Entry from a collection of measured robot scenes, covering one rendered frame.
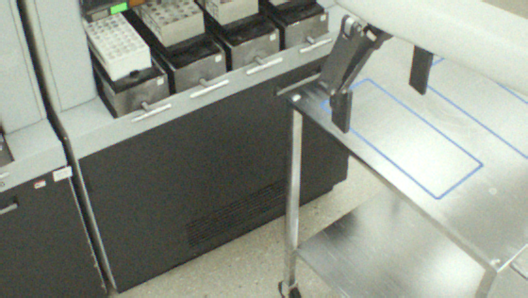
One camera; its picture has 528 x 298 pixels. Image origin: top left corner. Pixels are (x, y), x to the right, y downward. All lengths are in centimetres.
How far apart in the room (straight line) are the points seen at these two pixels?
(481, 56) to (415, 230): 144
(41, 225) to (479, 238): 103
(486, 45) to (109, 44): 119
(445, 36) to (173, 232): 151
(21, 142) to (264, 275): 93
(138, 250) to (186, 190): 23
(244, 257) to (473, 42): 174
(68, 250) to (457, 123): 103
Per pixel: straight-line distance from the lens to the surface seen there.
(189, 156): 181
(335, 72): 83
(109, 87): 160
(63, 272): 192
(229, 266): 222
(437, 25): 56
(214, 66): 167
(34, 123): 166
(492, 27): 56
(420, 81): 96
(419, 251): 194
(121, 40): 164
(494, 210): 135
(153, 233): 195
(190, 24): 167
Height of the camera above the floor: 182
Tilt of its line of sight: 42 degrees down
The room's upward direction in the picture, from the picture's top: 3 degrees counter-clockwise
